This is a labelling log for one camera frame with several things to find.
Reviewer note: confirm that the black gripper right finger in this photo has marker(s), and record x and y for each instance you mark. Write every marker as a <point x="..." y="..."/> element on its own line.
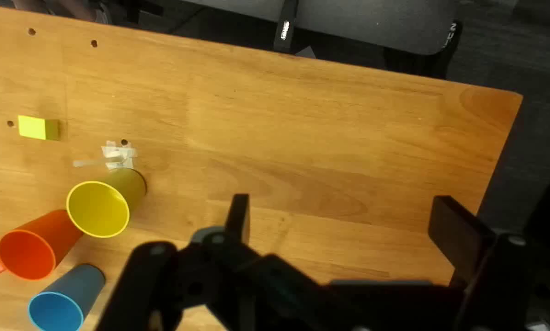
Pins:
<point x="458" y="227"/>

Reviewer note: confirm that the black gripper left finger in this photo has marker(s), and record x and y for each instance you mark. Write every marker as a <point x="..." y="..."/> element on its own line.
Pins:
<point x="238" y="214"/>

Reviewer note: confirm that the yellow plastic cup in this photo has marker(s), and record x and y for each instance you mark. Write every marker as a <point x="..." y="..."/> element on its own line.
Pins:
<point x="100" y="208"/>

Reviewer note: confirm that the orange plastic cup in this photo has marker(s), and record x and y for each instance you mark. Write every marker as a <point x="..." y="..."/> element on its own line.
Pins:
<point x="28" y="251"/>

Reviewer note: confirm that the white paper scrap with stick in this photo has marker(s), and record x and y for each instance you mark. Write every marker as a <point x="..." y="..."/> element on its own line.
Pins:
<point x="118" y="155"/>

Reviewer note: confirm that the blue plastic cup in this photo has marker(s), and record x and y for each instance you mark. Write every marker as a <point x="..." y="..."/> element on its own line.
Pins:
<point x="55" y="309"/>

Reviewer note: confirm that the yellow wooden block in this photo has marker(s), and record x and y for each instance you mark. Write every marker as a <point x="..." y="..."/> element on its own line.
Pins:
<point x="35" y="127"/>

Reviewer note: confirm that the dark grey office chair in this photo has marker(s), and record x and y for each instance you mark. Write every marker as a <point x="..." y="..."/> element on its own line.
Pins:
<point x="359" y="24"/>

